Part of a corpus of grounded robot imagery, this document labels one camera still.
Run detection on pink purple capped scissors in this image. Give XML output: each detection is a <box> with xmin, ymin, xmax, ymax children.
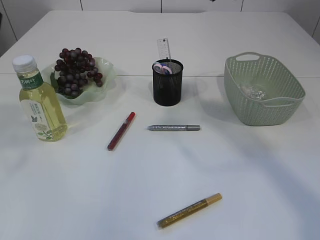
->
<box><xmin>153</xmin><ymin>62</ymin><xmax>173</xmax><ymax>75</ymax></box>

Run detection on green plastic woven basket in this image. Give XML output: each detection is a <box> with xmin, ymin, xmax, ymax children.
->
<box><xmin>224</xmin><ymin>52</ymin><xmax>306</xmax><ymax>127</ymax></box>

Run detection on clear plastic ruler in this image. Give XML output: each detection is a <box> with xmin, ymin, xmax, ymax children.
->
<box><xmin>156</xmin><ymin>38</ymin><xmax>172</xmax><ymax>63</ymax></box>

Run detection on green wavy glass plate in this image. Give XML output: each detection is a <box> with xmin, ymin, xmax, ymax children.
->
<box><xmin>41</xmin><ymin>57</ymin><xmax>116</xmax><ymax>106</ymax></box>

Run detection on black mesh pen holder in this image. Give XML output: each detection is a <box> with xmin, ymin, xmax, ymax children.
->
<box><xmin>152</xmin><ymin>59</ymin><xmax>184</xmax><ymax>107</ymax></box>

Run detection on purple grape bunch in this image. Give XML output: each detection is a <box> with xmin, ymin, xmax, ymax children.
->
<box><xmin>50</xmin><ymin>47</ymin><xmax>104</xmax><ymax>99</ymax></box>

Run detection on clear plastic sheet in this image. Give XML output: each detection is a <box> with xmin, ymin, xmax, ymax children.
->
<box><xmin>240</xmin><ymin>83</ymin><xmax>267</xmax><ymax>101</ymax></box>

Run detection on gold glitter marker pen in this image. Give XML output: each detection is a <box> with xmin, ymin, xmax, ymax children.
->
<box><xmin>156</xmin><ymin>193</ymin><xmax>223</xmax><ymax>229</ymax></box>

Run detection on yellow tea bottle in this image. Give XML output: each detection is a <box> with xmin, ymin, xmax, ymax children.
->
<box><xmin>12</xmin><ymin>55</ymin><xmax>68</xmax><ymax>142</ymax></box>

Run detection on silver glitter marker pen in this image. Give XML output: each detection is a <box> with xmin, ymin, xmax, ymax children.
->
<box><xmin>147</xmin><ymin>124</ymin><xmax>201</xmax><ymax>132</ymax></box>

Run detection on red marker pen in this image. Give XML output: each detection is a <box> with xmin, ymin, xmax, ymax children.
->
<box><xmin>106</xmin><ymin>112</ymin><xmax>136</xmax><ymax>151</ymax></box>

